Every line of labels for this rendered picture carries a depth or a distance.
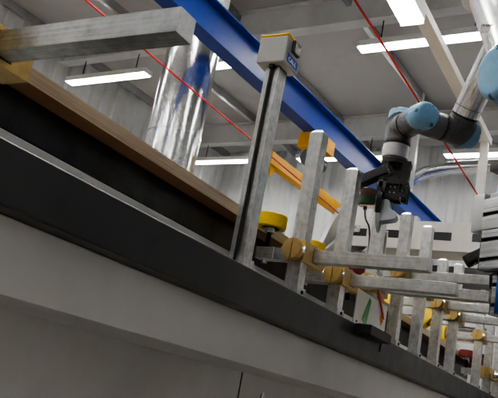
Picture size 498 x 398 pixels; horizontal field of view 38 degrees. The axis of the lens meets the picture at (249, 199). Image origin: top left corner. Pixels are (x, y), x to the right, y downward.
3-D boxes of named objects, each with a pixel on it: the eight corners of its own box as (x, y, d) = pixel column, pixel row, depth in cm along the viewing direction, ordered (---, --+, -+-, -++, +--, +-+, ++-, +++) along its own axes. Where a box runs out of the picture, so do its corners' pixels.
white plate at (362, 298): (384, 339, 216) (388, 306, 219) (353, 324, 194) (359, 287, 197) (382, 339, 216) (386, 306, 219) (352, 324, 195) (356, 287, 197)
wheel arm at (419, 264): (431, 278, 160) (433, 259, 161) (427, 274, 157) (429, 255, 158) (259, 264, 181) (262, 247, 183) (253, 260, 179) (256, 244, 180)
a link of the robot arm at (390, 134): (398, 102, 203) (383, 110, 211) (391, 138, 200) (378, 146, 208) (422, 110, 205) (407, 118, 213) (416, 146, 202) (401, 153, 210)
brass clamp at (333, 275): (359, 294, 197) (362, 275, 198) (341, 283, 185) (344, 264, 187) (338, 292, 200) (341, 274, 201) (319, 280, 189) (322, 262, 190)
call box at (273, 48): (296, 79, 160) (303, 47, 162) (283, 64, 154) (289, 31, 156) (269, 80, 163) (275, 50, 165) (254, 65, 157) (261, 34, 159)
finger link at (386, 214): (393, 231, 196) (398, 199, 198) (371, 228, 197) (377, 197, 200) (394, 234, 198) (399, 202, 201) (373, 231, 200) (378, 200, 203)
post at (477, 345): (478, 393, 332) (488, 290, 345) (477, 392, 330) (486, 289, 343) (470, 392, 334) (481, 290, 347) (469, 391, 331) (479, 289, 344)
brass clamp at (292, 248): (324, 272, 176) (327, 253, 177) (301, 258, 165) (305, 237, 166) (301, 271, 179) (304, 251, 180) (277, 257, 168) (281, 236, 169)
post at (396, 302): (396, 358, 229) (414, 215, 242) (393, 357, 226) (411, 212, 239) (386, 357, 231) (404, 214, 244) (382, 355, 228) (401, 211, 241)
